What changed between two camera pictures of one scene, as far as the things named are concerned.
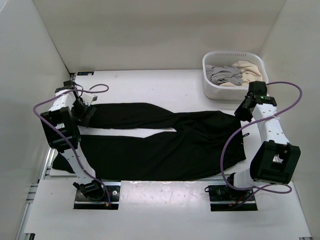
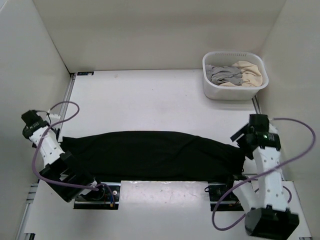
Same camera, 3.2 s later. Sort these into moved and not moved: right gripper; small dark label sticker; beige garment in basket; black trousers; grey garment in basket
Moved: black trousers; right gripper
Not moved: beige garment in basket; small dark label sticker; grey garment in basket
